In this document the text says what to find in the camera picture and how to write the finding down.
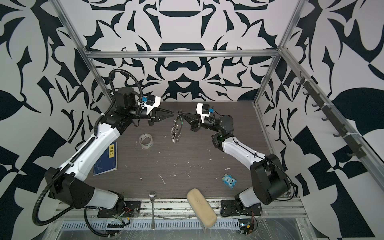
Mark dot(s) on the small circuit board right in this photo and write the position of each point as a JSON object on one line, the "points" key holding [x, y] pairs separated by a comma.
{"points": [[246, 227]]}

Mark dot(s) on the blue book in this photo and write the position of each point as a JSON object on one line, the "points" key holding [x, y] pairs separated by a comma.
{"points": [[108, 161]]}

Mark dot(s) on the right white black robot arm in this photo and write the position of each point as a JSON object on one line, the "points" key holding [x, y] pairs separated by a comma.
{"points": [[269, 181]]}

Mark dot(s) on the small circuit board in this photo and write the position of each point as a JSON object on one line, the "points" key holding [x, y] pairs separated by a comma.
{"points": [[119, 224], [246, 227]]}

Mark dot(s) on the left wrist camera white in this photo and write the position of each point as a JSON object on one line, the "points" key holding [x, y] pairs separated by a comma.
{"points": [[150, 101]]}

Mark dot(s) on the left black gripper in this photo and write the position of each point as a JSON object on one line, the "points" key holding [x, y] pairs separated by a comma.
{"points": [[157, 115]]}

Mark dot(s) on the blue owl toy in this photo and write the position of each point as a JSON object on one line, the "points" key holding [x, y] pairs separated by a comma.
{"points": [[229, 180]]}

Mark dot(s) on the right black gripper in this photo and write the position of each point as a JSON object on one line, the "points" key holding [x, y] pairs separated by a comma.
{"points": [[195, 124]]}

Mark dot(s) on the small circuit board left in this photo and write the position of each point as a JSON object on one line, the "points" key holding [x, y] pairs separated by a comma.
{"points": [[119, 224]]}

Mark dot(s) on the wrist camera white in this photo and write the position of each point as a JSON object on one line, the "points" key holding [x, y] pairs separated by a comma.
{"points": [[204, 111], [150, 101]]}

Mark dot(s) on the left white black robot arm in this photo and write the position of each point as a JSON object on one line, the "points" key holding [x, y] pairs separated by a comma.
{"points": [[67, 183]]}

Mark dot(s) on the metal spoon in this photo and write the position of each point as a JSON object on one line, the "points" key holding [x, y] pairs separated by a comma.
{"points": [[152, 197]]}

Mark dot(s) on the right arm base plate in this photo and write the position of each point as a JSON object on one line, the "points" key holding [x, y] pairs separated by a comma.
{"points": [[233, 208]]}

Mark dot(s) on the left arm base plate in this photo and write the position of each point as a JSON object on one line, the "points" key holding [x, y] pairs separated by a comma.
{"points": [[127, 209]]}

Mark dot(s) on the wall hook rail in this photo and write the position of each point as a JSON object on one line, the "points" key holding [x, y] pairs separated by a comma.
{"points": [[333, 115]]}

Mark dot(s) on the clear tape roll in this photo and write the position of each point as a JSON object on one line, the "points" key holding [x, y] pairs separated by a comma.
{"points": [[146, 141]]}

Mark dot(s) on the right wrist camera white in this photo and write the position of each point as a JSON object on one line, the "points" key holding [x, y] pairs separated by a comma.
{"points": [[204, 111]]}

